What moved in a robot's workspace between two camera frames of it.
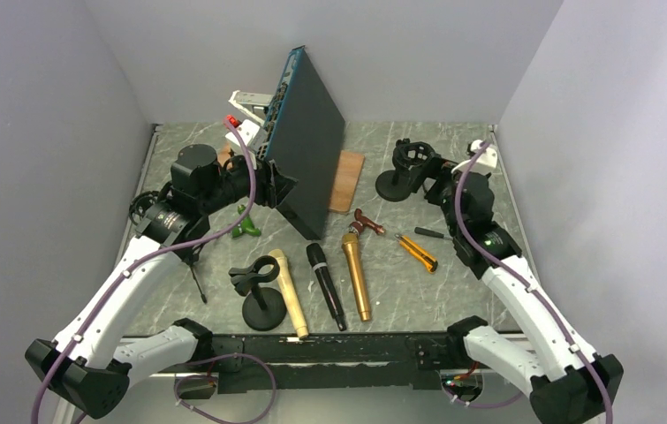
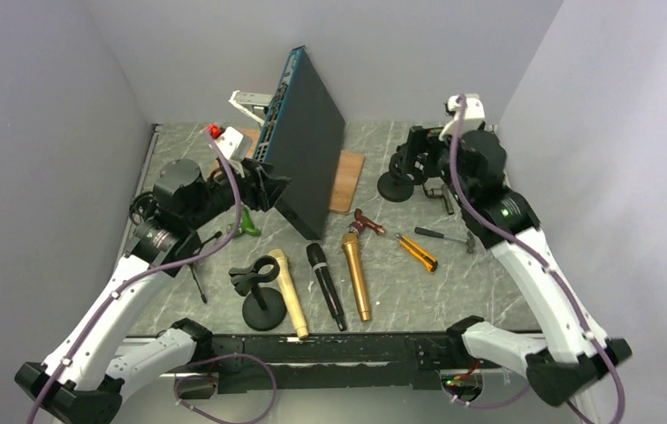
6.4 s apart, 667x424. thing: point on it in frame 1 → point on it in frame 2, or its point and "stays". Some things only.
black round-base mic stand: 263,308 stays
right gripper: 441,170 → 424,140
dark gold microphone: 350,243 stays
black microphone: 317,257 stays
